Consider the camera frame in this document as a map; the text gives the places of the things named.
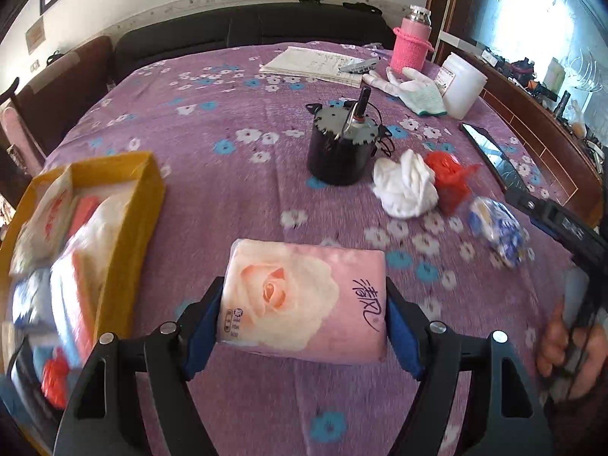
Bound black sofa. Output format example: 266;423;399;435
114;0;395;89

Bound small wall picture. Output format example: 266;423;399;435
25;16;46;54

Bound red label wipes pack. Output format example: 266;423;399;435
9;171;77;276

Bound grey striped object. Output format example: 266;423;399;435
339;57;381;74

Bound yellow cardboard box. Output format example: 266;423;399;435
0;151;168;347

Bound black plastic package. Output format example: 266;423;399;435
8;339;62;419

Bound white box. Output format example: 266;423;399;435
436;31;480;55

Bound white tissue pack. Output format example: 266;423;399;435
50;247;115;366

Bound blue orange pack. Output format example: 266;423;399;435
40;347;81;409

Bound white plastic jar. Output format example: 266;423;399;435
436;52;489;120

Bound white paper notebook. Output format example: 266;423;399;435
259;46;381;89

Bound red plastic bag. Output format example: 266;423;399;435
424;151;481;214

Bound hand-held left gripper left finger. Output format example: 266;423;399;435
51;275;225;456

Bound black electric motor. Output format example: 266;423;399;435
306;86;395;186

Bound brown sofa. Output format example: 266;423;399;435
16;34;117;153

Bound red flat item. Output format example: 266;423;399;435
71;196;101;236

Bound windowsill clutter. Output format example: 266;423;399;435
480;43;608;153

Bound person's right hand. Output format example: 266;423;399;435
536;305;608;401

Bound small patterned tissue pack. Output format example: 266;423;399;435
468;197;528;267

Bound white knit glove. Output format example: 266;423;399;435
363;66;448;117

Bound person's right forearm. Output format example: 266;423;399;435
544;380;608;456

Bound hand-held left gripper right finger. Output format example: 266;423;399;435
385;277;556;456

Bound window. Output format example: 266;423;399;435
468;0;608;119

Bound black smartphone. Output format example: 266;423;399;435
460;122;526;191

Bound pink rose tissue pack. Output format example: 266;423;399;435
216;238;388;364

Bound pink sleeved thermos bottle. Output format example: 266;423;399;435
390;5;434;74

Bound purple floral tablecloth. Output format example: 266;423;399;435
0;40;608;456

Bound white crumpled cloth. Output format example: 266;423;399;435
371;149;440;219

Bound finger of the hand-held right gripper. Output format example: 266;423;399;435
505;188;541;225

